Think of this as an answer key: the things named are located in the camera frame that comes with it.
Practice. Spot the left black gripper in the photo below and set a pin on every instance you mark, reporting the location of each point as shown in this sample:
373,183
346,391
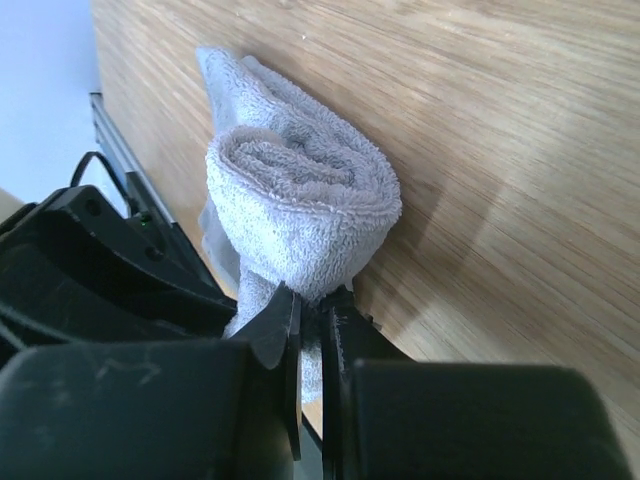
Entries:
72,269

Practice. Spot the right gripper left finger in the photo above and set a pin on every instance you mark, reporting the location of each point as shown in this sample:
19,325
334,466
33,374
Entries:
191,409

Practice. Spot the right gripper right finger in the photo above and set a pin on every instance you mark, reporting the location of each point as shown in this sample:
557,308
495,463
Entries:
387,416

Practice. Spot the grey panda towel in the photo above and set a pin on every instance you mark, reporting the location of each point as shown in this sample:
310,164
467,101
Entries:
297,196

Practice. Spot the front aluminium rail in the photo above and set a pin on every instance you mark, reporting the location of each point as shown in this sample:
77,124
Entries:
151,217

